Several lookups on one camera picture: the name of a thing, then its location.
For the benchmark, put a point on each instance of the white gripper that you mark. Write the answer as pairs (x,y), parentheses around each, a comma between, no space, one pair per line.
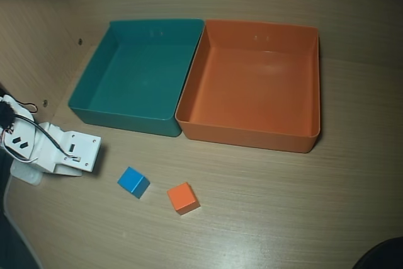
(82,152)

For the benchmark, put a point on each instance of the blue cube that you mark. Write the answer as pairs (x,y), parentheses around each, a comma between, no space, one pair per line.
(132,180)

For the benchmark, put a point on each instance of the orange cube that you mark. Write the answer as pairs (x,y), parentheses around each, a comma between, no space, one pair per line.
(182,198)

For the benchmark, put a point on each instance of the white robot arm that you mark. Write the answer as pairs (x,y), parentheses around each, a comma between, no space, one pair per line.
(23,133)

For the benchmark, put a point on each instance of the teal plastic box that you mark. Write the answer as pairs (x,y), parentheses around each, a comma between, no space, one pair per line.
(135,77)

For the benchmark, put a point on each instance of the orange plastic box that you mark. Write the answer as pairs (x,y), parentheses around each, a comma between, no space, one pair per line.
(252,108)

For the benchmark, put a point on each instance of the dark round object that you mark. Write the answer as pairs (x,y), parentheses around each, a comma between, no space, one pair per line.
(387,256)

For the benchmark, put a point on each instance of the white wrist camera mount plate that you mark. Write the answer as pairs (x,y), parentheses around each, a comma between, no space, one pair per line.
(85,146)

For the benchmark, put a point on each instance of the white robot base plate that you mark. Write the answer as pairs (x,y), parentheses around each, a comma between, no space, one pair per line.
(26,176)

